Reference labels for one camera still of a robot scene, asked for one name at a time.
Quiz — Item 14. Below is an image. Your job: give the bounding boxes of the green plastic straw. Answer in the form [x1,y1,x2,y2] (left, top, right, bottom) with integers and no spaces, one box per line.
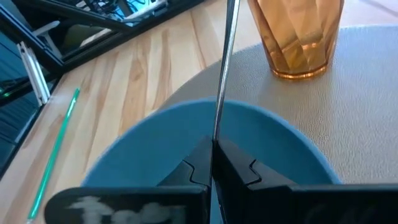
[26,88,81,223]

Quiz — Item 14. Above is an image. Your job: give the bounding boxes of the silver metal fork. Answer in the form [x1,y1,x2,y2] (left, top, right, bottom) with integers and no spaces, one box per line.
[213,0,241,141]

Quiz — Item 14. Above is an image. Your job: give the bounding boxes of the amber faceted plastic tumbler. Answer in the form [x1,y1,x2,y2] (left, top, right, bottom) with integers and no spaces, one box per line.
[247,0,345,80]

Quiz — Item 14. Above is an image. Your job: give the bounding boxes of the round grey placemat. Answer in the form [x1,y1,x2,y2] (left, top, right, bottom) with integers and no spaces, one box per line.
[157,24,398,185]

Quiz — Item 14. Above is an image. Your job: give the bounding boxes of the black table frame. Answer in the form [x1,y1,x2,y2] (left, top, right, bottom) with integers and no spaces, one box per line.
[0,0,206,181]

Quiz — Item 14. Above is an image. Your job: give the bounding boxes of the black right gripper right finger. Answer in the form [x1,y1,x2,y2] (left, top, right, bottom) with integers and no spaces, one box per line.
[213,138,398,224]

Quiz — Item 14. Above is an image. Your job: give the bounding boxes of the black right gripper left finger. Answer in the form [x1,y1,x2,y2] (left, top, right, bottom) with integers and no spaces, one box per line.
[45,135,214,224]

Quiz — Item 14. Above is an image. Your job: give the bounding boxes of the blue bowl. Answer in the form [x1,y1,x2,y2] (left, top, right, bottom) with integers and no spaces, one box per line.
[81,98,341,224]

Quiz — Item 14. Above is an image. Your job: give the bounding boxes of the white aluminium rail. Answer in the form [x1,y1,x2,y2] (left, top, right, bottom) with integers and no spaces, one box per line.
[17,42,50,106]

